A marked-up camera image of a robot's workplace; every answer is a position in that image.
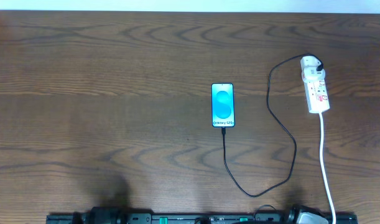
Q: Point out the white power strip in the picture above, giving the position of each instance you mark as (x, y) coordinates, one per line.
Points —
(315, 90)

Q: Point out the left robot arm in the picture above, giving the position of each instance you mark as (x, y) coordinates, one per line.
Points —
(101, 215)

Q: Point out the white USB charger adapter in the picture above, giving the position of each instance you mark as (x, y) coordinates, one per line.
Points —
(312, 69)

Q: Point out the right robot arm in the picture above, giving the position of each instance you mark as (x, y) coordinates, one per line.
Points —
(304, 217)

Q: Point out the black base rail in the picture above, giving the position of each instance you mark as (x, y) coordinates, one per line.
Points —
(147, 218)

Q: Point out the blue Galaxy smartphone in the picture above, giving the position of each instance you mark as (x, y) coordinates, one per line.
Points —
(222, 105)

